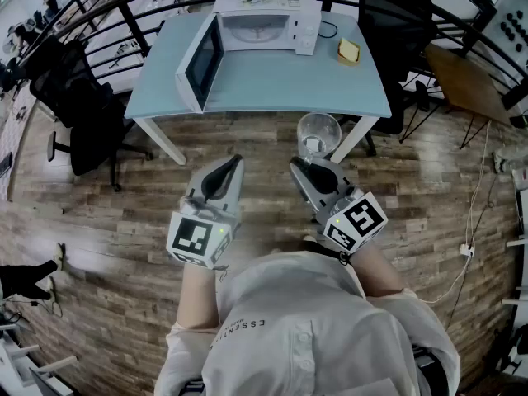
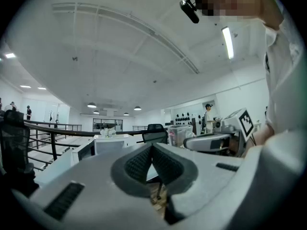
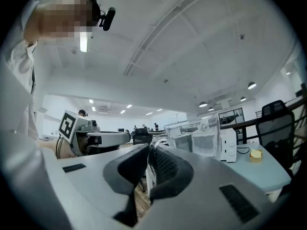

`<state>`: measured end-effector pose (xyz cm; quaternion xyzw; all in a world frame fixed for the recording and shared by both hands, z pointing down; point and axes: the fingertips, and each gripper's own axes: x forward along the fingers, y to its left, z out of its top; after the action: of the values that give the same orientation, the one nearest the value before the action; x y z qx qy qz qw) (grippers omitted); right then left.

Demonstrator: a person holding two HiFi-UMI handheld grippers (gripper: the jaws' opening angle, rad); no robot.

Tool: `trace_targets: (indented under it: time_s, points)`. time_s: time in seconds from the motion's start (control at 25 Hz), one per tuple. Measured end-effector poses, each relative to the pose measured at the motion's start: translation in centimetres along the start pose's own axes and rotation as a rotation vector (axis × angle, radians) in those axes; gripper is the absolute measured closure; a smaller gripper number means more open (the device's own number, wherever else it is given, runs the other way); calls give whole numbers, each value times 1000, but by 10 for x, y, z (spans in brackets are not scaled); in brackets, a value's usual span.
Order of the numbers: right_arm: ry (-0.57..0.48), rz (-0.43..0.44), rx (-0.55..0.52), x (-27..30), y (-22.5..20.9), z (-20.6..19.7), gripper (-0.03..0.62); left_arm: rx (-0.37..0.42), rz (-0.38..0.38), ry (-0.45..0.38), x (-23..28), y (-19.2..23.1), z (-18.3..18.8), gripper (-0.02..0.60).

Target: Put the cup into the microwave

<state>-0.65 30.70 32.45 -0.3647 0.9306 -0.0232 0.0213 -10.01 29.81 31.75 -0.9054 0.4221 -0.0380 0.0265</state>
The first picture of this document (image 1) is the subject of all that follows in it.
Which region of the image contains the white microwave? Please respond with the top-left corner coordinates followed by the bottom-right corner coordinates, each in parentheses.
top-left (174, 0), bottom-right (323, 113)

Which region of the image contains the white floor cable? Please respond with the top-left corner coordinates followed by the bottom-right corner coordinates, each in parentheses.
top-left (420, 120), bottom-right (493, 304)

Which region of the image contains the person's left forearm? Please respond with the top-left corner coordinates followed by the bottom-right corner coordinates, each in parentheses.
top-left (176, 261), bottom-right (223, 330)

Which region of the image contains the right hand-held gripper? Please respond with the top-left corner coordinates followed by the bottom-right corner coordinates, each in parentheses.
top-left (289, 156), bottom-right (389, 256)

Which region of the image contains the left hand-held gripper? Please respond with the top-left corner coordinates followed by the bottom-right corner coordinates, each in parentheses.
top-left (166, 154), bottom-right (246, 270)

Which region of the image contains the person's white shirt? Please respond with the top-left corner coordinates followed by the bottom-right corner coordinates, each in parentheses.
top-left (154, 248), bottom-right (462, 396)

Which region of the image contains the black power cable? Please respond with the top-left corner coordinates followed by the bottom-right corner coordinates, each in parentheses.
top-left (316, 19), bottom-right (339, 40)

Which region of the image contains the light blue table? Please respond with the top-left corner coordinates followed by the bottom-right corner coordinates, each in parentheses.
top-left (124, 10), bottom-right (393, 167)

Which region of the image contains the white board with black knobs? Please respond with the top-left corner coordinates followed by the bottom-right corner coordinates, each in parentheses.
top-left (481, 0), bottom-right (528, 70)

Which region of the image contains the person's right forearm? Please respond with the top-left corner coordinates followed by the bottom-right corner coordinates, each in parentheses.
top-left (349, 240), bottom-right (408, 299)

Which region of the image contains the grey cloth bundle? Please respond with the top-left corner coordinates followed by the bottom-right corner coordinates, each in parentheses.
top-left (492, 144), bottom-right (528, 176)

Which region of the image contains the clear plastic cup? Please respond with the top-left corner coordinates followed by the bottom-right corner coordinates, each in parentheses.
top-left (296, 112), bottom-right (342, 165)

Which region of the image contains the wooden side table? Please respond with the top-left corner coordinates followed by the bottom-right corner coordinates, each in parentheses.
top-left (398, 43), bottom-right (513, 151)

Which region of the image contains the black waist pack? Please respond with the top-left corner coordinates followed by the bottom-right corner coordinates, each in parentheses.
top-left (411, 342), bottom-right (450, 392)

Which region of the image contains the black office chair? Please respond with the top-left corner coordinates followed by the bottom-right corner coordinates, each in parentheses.
top-left (342, 0), bottom-right (441, 158)
top-left (28, 35), bottom-right (154, 193)

